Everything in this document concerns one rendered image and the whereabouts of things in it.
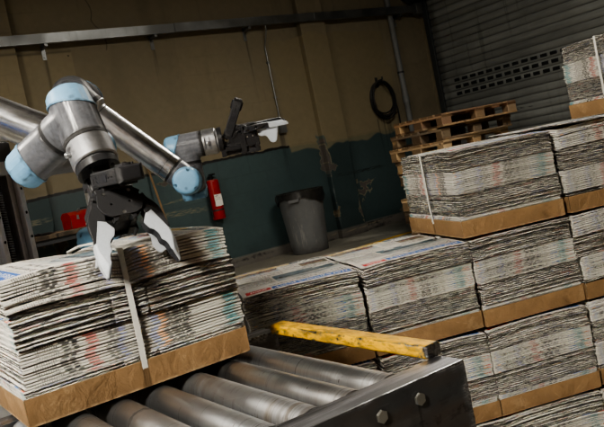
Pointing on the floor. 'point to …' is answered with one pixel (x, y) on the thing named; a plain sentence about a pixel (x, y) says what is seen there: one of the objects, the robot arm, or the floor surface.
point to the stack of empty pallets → (448, 132)
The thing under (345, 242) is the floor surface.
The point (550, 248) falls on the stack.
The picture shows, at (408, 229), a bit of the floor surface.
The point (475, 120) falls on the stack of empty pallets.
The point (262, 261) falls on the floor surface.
